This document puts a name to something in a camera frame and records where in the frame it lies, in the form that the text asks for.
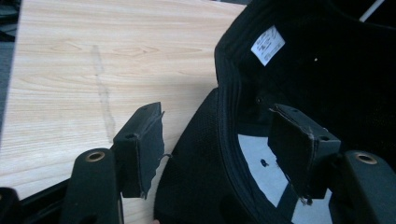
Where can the white rod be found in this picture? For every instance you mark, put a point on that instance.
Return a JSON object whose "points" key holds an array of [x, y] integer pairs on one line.
{"points": [[371, 10]]}

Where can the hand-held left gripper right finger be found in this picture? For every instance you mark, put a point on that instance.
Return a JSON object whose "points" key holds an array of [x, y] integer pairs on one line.
{"points": [[305, 152]]}

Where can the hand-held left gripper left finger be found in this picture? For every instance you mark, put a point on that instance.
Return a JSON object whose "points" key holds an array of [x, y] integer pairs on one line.
{"points": [[137, 155]]}

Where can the black baseball cap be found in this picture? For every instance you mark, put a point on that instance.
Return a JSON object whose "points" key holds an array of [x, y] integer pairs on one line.
{"points": [[311, 77]]}

